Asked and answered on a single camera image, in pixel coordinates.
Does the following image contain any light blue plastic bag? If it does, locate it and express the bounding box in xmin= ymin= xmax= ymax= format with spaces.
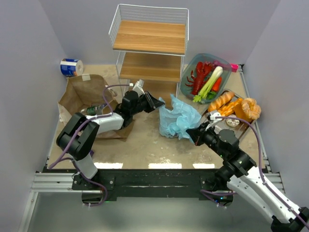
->
xmin=159 ymin=94 xmax=201 ymax=141

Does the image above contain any green label water bottle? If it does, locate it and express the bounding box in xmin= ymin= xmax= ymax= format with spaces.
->
xmin=80 ymin=104 xmax=106 ymax=116

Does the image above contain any brown paper grocery bag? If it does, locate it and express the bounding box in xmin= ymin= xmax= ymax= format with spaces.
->
xmin=57 ymin=74 xmax=134 ymax=139

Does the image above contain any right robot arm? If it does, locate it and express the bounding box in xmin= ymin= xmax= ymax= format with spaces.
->
xmin=187 ymin=127 xmax=309 ymax=232

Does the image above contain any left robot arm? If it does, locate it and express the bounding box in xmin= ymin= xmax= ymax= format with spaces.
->
xmin=56 ymin=90 xmax=165 ymax=179

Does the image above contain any teal plastic food container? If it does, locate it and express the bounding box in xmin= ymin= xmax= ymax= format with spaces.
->
xmin=180 ymin=53 xmax=231 ymax=104

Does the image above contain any round frosted donut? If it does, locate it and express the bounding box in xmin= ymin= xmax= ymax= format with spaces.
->
xmin=225 ymin=114 xmax=240 ymax=128

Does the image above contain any orange croissant bread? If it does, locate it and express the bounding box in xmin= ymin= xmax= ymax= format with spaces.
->
xmin=218 ymin=102 xmax=238 ymax=116

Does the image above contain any metal tray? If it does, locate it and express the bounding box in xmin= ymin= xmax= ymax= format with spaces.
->
xmin=200 ymin=89 xmax=255 ymax=141

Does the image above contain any green white celery stalk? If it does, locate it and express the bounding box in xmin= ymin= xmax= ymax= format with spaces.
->
xmin=193 ymin=66 xmax=223 ymax=102

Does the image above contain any long bread loaf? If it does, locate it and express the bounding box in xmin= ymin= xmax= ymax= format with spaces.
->
xmin=208 ymin=91 xmax=235 ymax=112

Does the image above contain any red chili pepper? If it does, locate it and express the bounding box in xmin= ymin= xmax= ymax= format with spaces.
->
xmin=212 ymin=76 xmax=222 ymax=92

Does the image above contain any twisted sugar donut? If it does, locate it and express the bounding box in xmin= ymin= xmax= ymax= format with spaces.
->
xmin=241 ymin=98 xmax=261 ymax=120

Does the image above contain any red toy lobster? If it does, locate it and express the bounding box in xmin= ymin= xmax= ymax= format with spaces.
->
xmin=185 ymin=61 xmax=213 ymax=95

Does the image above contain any blue white toilet paper roll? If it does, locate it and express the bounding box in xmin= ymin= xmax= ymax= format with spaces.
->
xmin=60 ymin=58 xmax=84 ymax=77

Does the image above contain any pink small object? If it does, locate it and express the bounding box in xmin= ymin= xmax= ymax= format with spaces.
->
xmin=230 ymin=63 xmax=239 ymax=73

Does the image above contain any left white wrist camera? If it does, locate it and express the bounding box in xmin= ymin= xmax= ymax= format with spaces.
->
xmin=129 ymin=79 xmax=145 ymax=97

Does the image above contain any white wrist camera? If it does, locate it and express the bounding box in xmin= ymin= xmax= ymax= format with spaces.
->
xmin=205 ymin=110 xmax=222 ymax=131
xmin=129 ymin=79 xmax=145 ymax=97

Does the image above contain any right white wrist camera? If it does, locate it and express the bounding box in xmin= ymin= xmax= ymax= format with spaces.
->
xmin=205 ymin=110 xmax=222 ymax=131

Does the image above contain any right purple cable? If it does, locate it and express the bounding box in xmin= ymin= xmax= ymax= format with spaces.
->
xmin=200 ymin=116 xmax=309 ymax=229

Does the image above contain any white wire wooden shelf rack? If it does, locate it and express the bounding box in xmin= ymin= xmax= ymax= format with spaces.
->
xmin=109 ymin=4 xmax=189 ymax=108

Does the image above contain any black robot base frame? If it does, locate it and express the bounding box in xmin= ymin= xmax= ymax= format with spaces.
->
xmin=43 ymin=168 xmax=233 ymax=204

